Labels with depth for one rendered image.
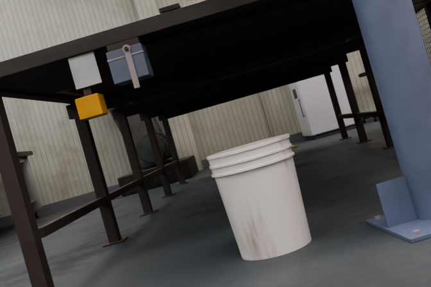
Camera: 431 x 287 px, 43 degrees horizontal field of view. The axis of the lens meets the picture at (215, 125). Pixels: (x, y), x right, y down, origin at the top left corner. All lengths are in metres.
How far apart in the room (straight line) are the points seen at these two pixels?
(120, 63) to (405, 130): 1.01
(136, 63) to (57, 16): 6.40
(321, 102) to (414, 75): 5.67
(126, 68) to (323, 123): 5.54
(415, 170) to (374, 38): 0.42
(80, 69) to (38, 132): 6.17
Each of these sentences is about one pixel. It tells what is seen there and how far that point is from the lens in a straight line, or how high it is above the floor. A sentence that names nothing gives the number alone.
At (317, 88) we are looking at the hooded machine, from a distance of 7.40.
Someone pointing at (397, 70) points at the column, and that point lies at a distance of 1.75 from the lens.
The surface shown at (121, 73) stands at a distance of 2.03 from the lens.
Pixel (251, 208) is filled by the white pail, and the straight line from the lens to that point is 1.82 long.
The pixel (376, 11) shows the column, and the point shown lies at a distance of 1.77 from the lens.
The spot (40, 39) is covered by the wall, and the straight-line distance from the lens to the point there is 8.38.
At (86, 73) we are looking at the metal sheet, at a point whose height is 0.78.
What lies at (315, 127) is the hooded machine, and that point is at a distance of 7.36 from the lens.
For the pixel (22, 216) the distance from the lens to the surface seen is 2.20.
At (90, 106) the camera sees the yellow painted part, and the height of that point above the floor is 0.66.
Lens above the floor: 0.44
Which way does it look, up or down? 1 degrees up
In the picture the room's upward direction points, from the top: 16 degrees counter-clockwise
